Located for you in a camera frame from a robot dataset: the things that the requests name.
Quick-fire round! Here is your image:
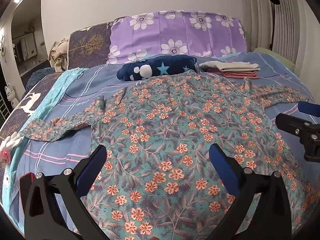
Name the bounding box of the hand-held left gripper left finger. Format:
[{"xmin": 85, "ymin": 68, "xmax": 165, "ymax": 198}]
[{"xmin": 19, "ymin": 144, "xmax": 108, "ymax": 240}]

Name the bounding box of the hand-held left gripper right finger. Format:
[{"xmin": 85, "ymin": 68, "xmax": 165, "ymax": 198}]
[{"xmin": 209, "ymin": 143, "xmax": 293, "ymax": 240}]

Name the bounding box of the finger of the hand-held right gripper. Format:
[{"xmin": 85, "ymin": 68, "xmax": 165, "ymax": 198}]
[
  {"xmin": 275, "ymin": 113, "xmax": 320, "ymax": 162},
  {"xmin": 297, "ymin": 102, "xmax": 320, "ymax": 118}
]

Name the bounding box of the teal floral shirt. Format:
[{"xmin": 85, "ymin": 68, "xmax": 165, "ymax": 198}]
[{"xmin": 20, "ymin": 70, "xmax": 318, "ymax": 240}]

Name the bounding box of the beige clothes pile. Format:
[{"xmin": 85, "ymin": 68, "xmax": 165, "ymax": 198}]
[{"xmin": 48, "ymin": 39, "xmax": 70, "ymax": 72}]

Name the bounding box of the green pillow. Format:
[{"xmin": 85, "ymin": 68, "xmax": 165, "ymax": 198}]
[{"xmin": 254, "ymin": 47, "xmax": 298, "ymax": 72}]

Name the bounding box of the pink folded cloth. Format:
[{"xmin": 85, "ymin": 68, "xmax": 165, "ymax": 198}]
[{"xmin": 206, "ymin": 67, "xmax": 259, "ymax": 79}]

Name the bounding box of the white pleated curtain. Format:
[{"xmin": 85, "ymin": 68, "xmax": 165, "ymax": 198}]
[{"xmin": 246, "ymin": 0, "xmax": 320, "ymax": 64}]

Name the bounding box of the teal blanket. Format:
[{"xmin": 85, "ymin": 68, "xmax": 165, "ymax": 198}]
[{"xmin": 0, "ymin": 68, "xmax": 86, "ymax": 220}]

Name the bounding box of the blue plaid bed sheet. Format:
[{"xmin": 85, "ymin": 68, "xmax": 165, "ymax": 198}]
[{"xmin": 5, "ymin": 52, "xmax": 320, "ymax": 240}]

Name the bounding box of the white and pink plush toy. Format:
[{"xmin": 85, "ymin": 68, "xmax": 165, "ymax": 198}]
[{"xmin": 0, "ymin": 131, "xmax": 23, "ymax": 163}]

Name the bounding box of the dark deer print mattress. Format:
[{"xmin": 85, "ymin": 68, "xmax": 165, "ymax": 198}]
[{"xmin": 0, "ymin": 73, "xmax": 64, "ymax": 140}]

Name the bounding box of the beige folded cloth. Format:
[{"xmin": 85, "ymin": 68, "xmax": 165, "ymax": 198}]
[{"xmin": 199, "ymin": 60, "xmax": 261, "ymax": 72}]

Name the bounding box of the navy star print blanket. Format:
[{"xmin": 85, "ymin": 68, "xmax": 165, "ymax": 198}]
[{"xmin": 116, "ymin": 54, "xmax": 198, "ymax": 82}]

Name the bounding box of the dark tree print cushion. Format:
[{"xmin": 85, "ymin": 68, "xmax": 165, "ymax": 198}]
[{"xmin": 67, "ymin": 21, "xmax": 116, "ymax": 70}]

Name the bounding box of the purple floral pillow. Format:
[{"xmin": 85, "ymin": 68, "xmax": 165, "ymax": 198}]
[{"xmin": 106, "ymin": 10, "xmax": 248, "ymax": 64}]

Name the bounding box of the arched wall mirror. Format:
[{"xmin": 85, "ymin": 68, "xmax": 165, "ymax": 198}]
[{"xmin": 0, "ymin": 0, "xmax": 49, "ymax": 80}]

